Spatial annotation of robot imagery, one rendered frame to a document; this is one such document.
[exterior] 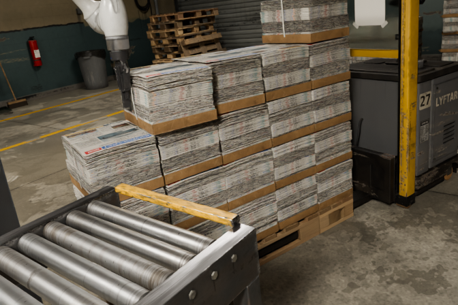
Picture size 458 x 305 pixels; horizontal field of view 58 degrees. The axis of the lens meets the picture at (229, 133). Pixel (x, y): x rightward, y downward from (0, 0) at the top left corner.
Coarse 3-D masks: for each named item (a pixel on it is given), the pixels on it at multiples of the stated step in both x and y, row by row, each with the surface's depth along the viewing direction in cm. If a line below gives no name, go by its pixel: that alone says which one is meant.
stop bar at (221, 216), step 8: (120, 184) 119; (120, 192) 118; (128, 192) 115; (136, 192) 113; (144, 192) 112; (152, 192) 112; (144, 200) 111; (152, 200) 109; (160, 200) 107; (168, 200) 106; (176, 200) 105; (184, 200) 105; (176, 208) 104; (184, 208) 102; (192, 208) 100; (200, 208) 99; (208, 208) 99; (216, 208) 99; (200, 216) 99; (208, 216) 97; (216, 216) 95; (224, 216) 94; (232, 216) 94; (224, 224) 94; (232, 224) 93
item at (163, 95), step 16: (192, 64) 178; (144, 80) 154; (160, 80) 156; (176, 80) 159; (192, 80) 163; (208, 80) 167; (144, 96) 158; (160, 96) 158; (176, 96) 161; (192, 96) 165; (208, 96) 169; (144, 112) 162; (160, 112) 159; (176, 112) 163; (192, 112) 166
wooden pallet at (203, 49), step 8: (184, 40) 760; (192, 40) 778; (200, 40) 797; (208, 40) 835; (216, 40) 853; (184, 48) 771; (200, 48) 811; (208, 48) 830; (224, 48) 852; (184, 56) 772
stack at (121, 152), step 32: (288, 96) 201; (96, 128) 182; (128, 128) 177; (192, 128) 172; (224, 128) 182; (256, 128) 193; (288, 128) 204; (96, 160) 151; (128, 160) 158; (160, 160) 168; (192, 160) 175; (256, 160) 195; (288, 160) 208; (160, 192) 168; (192, 192) 177; (224, 192) 188; (288, 192) 212; (256, 224) 203
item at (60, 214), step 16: (96, 192) 121; (112, 192) 121; (64, 208) 113; (80, 208) 113; (32, 224) 106; (64, 224) 110; (0, 240) 99; (16, 240) 100; (48, 240) 107; (0, 272) 98
